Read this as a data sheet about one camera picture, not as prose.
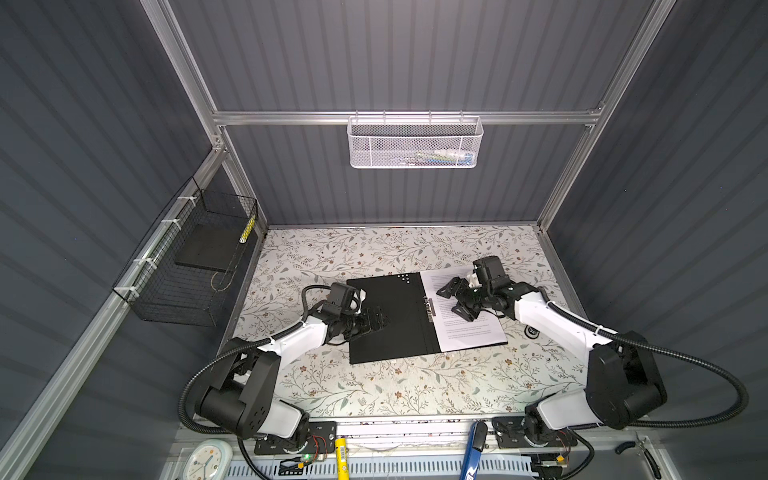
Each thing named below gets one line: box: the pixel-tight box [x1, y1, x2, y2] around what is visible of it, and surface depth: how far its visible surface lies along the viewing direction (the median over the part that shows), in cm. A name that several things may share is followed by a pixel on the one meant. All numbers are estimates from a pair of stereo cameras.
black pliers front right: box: [615, 432, 662, 479], surface depth 73 cm
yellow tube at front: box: [335, 438, 349, 480], surface depth 71 cm
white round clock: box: [183, 439, 233, 480], surface depth 70 cm
